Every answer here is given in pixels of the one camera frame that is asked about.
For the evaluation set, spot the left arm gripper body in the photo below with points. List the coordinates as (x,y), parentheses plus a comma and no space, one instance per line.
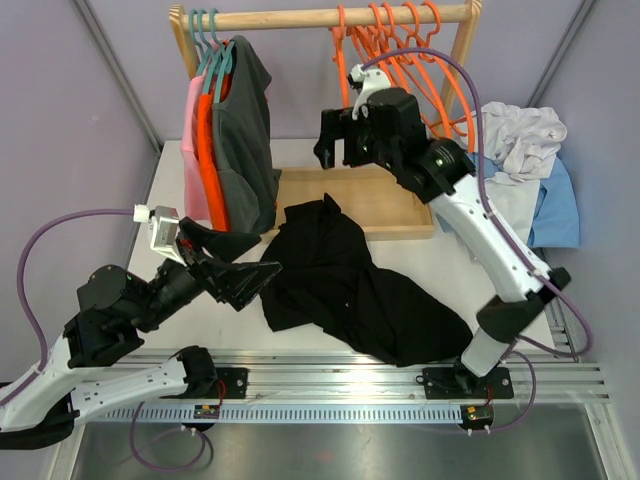
(194,262)

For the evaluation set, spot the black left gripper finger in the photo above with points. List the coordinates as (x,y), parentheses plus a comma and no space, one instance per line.
(237,284)
(223,245)

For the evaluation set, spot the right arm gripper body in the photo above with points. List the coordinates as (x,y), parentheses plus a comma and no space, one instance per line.
(362,148)

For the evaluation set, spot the black shirt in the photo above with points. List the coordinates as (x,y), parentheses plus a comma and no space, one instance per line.
(328,279)

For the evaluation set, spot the orange hanger of black shirt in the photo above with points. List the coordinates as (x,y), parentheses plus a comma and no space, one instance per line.
(338,34)

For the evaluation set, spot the orange hanger of white shirt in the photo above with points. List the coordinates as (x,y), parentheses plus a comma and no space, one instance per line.
(374,40)

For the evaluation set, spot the white shirt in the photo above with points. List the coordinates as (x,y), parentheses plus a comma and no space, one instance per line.
(523,144)

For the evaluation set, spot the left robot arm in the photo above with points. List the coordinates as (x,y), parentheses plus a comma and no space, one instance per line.
(61,393)

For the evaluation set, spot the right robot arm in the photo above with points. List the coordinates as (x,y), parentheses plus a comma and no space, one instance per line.
(445,178)

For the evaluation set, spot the pink shirt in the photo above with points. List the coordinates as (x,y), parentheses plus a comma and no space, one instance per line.
(195,202)

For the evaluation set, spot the dark grey shirt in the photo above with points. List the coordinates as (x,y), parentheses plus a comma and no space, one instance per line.
(241,135)

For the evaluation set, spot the orange shirt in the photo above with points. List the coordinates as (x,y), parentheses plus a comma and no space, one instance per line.
(207,164)

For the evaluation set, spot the teal hanger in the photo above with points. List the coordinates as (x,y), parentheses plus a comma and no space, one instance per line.
(200,35)
(221,63)
(210,40)

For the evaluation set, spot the blue shirt pile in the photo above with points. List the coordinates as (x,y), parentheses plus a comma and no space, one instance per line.
(543,213)

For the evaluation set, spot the wooden clothes rack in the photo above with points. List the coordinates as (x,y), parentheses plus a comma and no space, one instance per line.
(381,207)

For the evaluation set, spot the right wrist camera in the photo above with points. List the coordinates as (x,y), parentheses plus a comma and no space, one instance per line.
(366,81)

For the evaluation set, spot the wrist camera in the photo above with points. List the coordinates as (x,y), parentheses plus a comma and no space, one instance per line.
(366,81)
(162,225)

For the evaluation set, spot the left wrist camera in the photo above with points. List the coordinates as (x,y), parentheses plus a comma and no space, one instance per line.
(162,225)

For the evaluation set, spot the aluminium rail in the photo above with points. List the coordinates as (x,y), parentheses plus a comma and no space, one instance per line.
(255,378)

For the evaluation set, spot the white cable duct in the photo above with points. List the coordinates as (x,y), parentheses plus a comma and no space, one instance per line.
(287,414)

